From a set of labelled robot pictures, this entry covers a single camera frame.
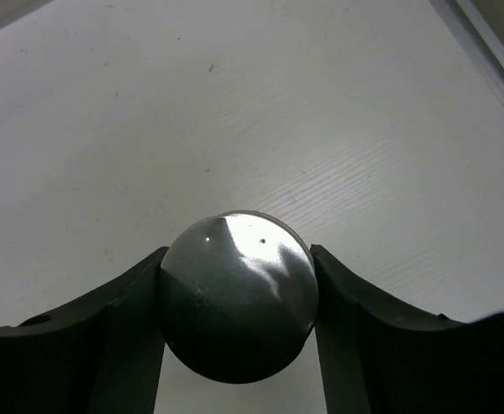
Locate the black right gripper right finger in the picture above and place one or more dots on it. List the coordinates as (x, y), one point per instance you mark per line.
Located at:
(378, 354)

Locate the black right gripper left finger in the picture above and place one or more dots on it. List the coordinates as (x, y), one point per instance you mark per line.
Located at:
(99, 353)

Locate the right aluminium side rail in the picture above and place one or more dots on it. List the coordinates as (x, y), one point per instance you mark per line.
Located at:
(477, 39)

